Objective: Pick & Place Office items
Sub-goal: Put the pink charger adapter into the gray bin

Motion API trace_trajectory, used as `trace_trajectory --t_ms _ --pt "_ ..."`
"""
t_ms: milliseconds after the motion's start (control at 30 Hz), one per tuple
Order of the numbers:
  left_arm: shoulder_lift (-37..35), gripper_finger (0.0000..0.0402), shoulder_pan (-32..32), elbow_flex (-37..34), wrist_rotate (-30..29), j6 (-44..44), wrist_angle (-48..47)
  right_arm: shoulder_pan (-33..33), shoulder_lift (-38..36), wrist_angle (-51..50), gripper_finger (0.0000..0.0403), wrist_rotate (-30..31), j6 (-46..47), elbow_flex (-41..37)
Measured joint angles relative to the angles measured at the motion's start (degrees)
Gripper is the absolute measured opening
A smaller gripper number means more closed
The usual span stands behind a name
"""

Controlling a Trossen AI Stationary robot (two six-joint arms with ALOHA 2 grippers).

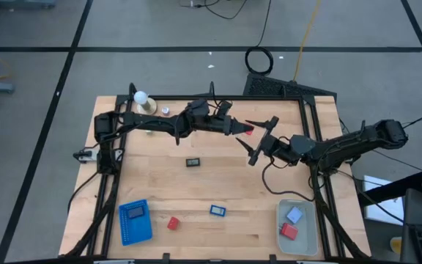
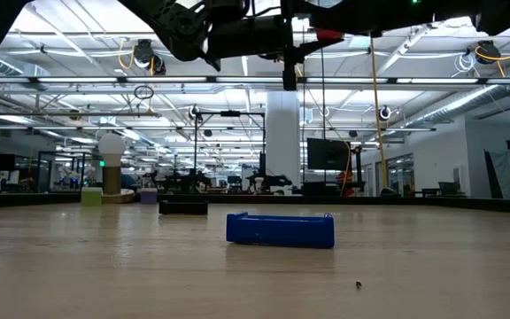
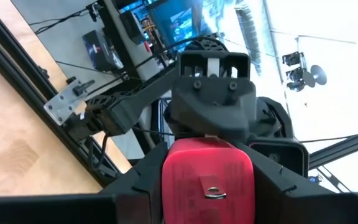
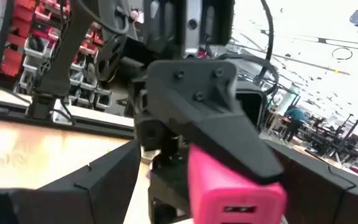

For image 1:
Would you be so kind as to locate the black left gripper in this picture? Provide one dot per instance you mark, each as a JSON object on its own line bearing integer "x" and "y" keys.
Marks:
{"x": 220, "y": 125}

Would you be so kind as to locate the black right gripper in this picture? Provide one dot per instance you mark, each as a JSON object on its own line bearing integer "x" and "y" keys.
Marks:
{"x": 273, "y": 146}

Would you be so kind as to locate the small red cylinder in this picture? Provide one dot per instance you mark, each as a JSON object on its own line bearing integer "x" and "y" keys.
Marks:
{"x": 250, "y": 132}

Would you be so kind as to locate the lavender charger block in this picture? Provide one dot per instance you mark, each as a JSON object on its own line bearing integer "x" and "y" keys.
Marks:
{"x": 294, "y": 215}

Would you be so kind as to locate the large red charger block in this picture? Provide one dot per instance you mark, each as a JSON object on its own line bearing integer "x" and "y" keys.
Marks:
{"x": 289, "y": 231}

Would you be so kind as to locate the small red charger block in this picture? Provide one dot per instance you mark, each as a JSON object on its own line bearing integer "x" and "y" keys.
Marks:
{"x": 173, "y": 223}

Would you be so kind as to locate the dark blue rectangular gadget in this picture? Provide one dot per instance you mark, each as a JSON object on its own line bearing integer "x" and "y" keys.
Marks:
{"x": 136, "y": 212}

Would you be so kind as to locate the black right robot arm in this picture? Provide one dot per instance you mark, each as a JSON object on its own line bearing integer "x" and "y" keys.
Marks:
{"x": 361, "y": 141}

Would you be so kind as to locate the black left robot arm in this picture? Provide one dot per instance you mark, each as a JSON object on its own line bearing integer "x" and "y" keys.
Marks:
{"x": 152, "y": 124}

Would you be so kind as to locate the black perforated panel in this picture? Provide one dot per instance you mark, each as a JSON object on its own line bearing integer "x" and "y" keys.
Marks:
{"x": 269, "y": 86}

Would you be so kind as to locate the black digital display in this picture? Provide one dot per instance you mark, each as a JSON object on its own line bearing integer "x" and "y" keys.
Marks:
{"x": 193, "y": 162}

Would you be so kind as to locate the blue framed digital display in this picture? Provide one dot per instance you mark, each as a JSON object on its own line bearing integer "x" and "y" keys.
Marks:
{"x": 217, "y": 210}

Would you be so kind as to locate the white bulb lamp wooden base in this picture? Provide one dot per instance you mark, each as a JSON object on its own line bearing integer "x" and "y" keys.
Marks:
{"x": 146, "y": 106}

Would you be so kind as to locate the grey plastic tray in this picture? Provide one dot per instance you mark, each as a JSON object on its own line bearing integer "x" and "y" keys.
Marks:
{"x": 306, "y": 243}

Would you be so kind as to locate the black clamp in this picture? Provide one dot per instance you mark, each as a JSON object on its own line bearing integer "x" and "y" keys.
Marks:
{"x": 272, "y": 259}
{"x": 166, "y": 257}

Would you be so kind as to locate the silver metal bar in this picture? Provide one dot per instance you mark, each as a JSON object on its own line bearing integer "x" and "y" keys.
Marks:
{"x": 114, "y": 262}
{"x": 317, "y": 262}

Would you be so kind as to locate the blue plastic basket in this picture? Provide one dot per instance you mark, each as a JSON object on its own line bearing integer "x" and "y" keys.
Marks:
{"x": 135, "y": 231}

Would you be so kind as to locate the black table beam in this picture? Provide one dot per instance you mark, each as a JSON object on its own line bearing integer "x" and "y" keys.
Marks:
{"x": 398, "y": 185}

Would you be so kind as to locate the yellow round object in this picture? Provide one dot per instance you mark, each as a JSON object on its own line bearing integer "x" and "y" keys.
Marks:
{"x": 394, "y": 246}

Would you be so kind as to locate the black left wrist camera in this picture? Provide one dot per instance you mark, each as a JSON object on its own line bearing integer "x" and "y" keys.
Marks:
{"x": 224, "y": 109}

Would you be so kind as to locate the black aluminium frame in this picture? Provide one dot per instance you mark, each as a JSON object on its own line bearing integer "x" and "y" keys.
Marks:
{"x": 269, "y": 98}

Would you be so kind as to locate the silver metal bracket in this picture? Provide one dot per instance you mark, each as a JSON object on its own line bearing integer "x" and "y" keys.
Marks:
{"x": 86, "y": 155}

